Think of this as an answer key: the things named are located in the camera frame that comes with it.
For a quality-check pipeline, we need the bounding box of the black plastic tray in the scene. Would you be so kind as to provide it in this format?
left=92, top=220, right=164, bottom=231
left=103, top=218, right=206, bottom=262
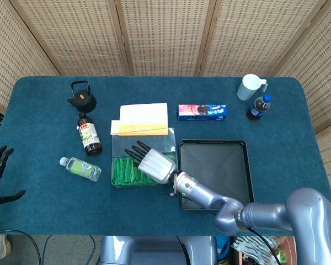
left=178, top=139, right=255, bottom=211

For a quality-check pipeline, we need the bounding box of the blue carpet table cloth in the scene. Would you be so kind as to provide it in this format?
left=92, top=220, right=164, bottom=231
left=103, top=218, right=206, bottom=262
left=0, top=76, right=331, bottom=237

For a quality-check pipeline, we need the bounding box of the black-and-white striped snack packet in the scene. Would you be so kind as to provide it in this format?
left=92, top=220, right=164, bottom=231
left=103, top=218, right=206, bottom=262
left=231, top=236, right=279, bottom=260

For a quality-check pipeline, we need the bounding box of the blue floor cable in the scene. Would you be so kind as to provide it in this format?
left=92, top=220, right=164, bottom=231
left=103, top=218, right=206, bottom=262
left=41, top=235, right=54, bottom=265

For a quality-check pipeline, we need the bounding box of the clear box of green packets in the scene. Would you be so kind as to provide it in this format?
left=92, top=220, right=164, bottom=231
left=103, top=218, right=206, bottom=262
left=111, top=127, right=180, bottom=189

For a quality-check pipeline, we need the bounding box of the blue cap cola bottle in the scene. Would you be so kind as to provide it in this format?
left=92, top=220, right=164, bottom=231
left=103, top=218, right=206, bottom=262
left=246, top=94, right=273, bottom=121

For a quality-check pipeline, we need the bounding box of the black cast iron teapot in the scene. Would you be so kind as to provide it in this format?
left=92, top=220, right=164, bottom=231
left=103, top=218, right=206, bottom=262
left=67, top=80, right=98, bottom=113

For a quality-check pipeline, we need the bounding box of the grey-blue robot torso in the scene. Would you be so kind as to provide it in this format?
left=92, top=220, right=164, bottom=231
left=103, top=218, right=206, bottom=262
left=99, top=236, right=218, bottom=265

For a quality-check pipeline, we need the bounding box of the yellow and orange paper box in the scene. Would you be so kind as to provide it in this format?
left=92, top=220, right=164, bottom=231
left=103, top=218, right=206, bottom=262
left=110, top=103, right=169, bottom=137

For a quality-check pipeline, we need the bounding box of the dark brown labelled bottle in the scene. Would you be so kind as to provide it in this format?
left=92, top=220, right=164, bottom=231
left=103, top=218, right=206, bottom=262
left=76, top=112, right=103, bottom=156

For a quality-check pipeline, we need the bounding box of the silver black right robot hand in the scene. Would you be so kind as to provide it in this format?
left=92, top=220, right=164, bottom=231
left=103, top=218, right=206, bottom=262
left=124, top=140, right=180, bottom=185

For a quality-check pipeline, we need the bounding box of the clear green label water bottle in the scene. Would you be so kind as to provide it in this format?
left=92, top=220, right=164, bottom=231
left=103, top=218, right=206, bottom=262
left=59, top=156, right=102, bottom=182

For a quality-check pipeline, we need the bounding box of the woven folding screen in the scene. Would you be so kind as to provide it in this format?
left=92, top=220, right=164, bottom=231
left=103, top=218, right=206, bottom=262
left=0, top=0, right=331, bottom=210

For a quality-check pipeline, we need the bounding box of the pale blue mug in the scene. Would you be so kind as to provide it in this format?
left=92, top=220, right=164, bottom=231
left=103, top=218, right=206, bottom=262
left=237, top=73, right=268, bottom=101

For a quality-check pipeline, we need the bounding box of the black floor cable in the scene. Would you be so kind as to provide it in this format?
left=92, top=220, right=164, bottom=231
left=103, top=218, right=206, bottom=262
left=0, top=229, right=42, bottom=265

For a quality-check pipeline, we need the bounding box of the blue cookie box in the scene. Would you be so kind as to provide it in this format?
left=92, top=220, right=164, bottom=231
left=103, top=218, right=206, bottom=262
left=178, top=103, right=228, bottom=122

